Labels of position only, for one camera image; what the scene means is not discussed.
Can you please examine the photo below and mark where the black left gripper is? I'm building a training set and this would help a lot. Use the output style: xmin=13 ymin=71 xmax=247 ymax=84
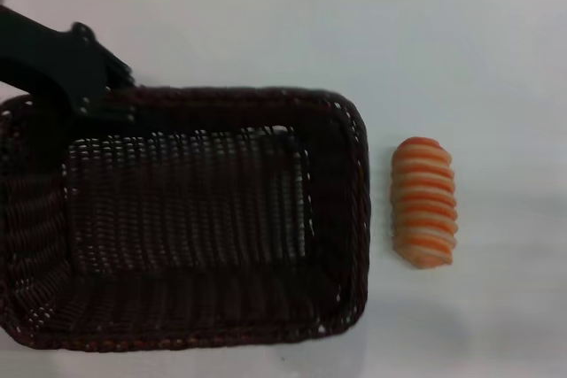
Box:
xmin=0 ymin=4 xmax=136 ymax=126

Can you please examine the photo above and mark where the orange striped spiral bread roll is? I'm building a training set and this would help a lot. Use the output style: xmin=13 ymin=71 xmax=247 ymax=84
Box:
xmin=390 ymin=135 xmax=458 ymax=270

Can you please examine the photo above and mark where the dark brown woven wicker basket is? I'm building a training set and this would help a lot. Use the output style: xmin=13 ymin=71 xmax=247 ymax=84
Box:
xmin=0 ymin=84 xmax=371 ymax=354

